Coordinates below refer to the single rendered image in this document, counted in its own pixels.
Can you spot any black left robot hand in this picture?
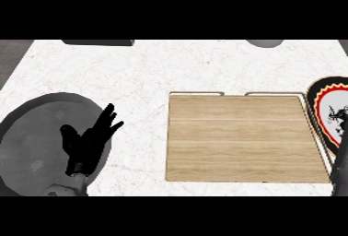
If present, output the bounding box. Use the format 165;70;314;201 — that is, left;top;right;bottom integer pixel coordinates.
59;103;125;177

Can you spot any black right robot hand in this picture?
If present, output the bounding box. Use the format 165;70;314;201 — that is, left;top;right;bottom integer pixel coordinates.
334;106;348;155

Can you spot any black red patterned plate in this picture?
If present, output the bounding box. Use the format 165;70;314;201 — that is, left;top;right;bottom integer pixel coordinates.
303;76;348;158

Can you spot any grey round plate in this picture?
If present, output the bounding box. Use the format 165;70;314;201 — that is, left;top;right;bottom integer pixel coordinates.
0;91;113;197

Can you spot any wooden tray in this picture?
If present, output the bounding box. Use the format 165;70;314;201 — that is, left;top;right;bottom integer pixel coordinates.
165;90;334;184

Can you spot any dark grey flat object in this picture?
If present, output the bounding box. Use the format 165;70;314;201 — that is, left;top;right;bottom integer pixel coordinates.
60;39;135;47

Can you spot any grey round object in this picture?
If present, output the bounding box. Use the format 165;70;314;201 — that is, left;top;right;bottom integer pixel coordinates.
244;39;286;49

